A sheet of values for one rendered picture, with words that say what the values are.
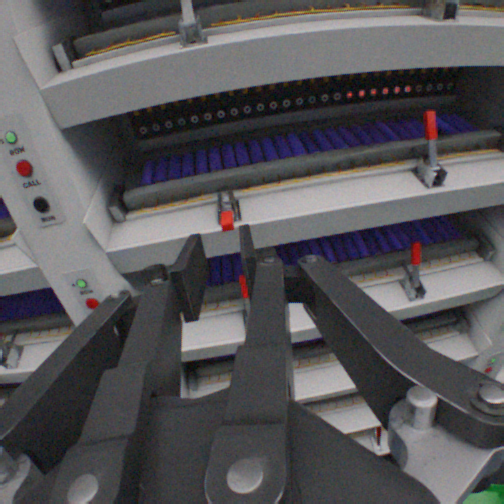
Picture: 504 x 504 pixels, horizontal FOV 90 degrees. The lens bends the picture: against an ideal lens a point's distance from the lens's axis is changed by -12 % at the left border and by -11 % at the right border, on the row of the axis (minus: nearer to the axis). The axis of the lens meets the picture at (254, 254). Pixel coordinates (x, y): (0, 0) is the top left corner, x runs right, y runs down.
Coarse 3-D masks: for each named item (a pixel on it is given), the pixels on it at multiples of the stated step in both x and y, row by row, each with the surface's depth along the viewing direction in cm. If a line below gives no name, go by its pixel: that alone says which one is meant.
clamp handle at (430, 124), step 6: (426, 114) 32; (432, 114) 32; (426, 120) 32; (432, 120) 32; (426, 126) 32; (432, 126) 32; (426, 132) 33; (432, 132) 32; (426, 138) 33; (432, 138) 33; (432, 144) 33; (432, 150) 33; (432, 156) 33; (432, 162) 34
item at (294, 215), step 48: (432, 96) 43; (480, 96) 41; (144, 144) 43; (96, 192) 33; (240, 192) 38; (288, 192) 37; (336, 192) 36; (384, 192) 35; (432, 192) 34; (480, 192) 35; (96, 240) 32; (144, 240) 34; (288, 240) 37
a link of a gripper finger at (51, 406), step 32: (96, 320) 11; (64, 352) 9; (96, 352) 10; (32, 384) 7; (64, 384) 8; (96, 384) 9; (0, 416) 6; (32, 416) 6; (64, 416) 8; (32, 448) 6; (64, 448) 7
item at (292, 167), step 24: (384, 144) 38; (408, 144) 37; (456, 144) 38; (480, 144) 38; (240, 168) 37; (264, 168) 37; (288, 168) 37; (312, 168) 38; (336, 168) 38; (144, 192) 36; (168, 192) 37; (192, 192) 37
